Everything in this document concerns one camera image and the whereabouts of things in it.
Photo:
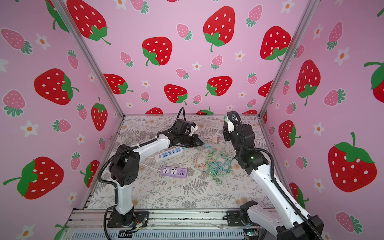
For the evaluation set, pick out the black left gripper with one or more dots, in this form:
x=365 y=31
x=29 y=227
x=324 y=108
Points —
x=194 y=138

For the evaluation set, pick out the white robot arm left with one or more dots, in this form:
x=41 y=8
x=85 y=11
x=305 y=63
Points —
x=122 y=169

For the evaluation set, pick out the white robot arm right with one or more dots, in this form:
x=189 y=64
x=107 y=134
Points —
x=292 y=222

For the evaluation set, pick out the white blue power strip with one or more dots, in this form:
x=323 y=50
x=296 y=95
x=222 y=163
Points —
x=169 y=153

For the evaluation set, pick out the purple power strip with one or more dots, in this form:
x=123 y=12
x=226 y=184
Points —
x=174 y=172

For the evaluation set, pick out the pink charger plug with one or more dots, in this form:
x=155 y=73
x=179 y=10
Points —
x=215 y=140

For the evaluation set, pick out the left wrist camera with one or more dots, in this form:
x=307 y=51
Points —
x=183 y=127

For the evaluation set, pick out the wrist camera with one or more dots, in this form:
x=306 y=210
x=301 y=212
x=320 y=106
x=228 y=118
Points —
x=183 y=127
x=231 y=121

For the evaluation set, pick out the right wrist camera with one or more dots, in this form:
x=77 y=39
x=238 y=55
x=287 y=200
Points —
x=231 y=121

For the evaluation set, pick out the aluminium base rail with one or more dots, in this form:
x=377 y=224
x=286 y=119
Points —
x=193 y=224

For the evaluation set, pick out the aluminium corner post right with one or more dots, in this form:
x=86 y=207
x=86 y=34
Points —
x=300 y=30

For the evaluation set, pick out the aluminium corner post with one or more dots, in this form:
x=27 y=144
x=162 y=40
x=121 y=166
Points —
x=300 y=30
x=78 y=38

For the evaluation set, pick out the aluminium corner post left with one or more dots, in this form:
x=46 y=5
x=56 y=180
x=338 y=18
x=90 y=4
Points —
x=78 y=38

